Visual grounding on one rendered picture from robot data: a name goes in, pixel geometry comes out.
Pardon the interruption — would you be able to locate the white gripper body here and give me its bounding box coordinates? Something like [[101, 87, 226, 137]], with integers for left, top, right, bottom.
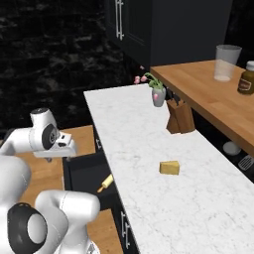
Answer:
[[32, 137, 79, 160]]

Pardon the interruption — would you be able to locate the open black drawer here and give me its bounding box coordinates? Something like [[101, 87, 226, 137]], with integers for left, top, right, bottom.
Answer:
[[62, 150, 121, 211]]

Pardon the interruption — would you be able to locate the black drawer front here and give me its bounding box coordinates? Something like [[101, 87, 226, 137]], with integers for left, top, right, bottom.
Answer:
[[91, 123, 107, 154]]

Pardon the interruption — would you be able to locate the wooden rolling pin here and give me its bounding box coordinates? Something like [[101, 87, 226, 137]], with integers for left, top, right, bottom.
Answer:
[[96, 174, 115, 194]]

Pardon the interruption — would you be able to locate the black cupboard front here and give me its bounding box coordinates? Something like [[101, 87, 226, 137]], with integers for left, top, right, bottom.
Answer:
[[109, 197, 141, 254]]

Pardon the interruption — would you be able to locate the yellow cheese wedge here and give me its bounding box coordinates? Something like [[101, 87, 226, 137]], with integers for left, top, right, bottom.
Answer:
[[159, 160, 181, 177]]

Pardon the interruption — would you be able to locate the grey vase with pink flowers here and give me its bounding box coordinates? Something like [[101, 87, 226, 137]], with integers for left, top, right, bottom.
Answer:
[[133, 71, 168, 108]]

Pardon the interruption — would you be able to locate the wooden knife block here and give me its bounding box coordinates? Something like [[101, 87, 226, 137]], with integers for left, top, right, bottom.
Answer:
[[165, 94, 196, 135]]

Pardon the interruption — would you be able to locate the wooden shelf board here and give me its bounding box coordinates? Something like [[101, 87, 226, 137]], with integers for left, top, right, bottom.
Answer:
[[150, 59, 254, 159]]

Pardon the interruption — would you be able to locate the white slotted spatula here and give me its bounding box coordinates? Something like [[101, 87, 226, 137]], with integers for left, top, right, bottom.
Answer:
[[237, 154, 254, 172]]

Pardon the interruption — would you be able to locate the clear drinking glass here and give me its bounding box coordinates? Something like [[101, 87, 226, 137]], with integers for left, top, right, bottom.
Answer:
[[212, 44, 243, 82]]

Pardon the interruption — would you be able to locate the brown jar with white lid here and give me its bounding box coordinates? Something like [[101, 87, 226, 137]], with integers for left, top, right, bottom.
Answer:
[[236, 60, 254, 96]]

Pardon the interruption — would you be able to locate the silver cupboard handle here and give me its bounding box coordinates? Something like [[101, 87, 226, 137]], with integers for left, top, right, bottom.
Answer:
[[120, 210, 131, 251]]

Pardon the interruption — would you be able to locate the black wall cupboard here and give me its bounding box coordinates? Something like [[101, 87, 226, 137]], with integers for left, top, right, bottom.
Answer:
[[104, 0, 234, 69]]

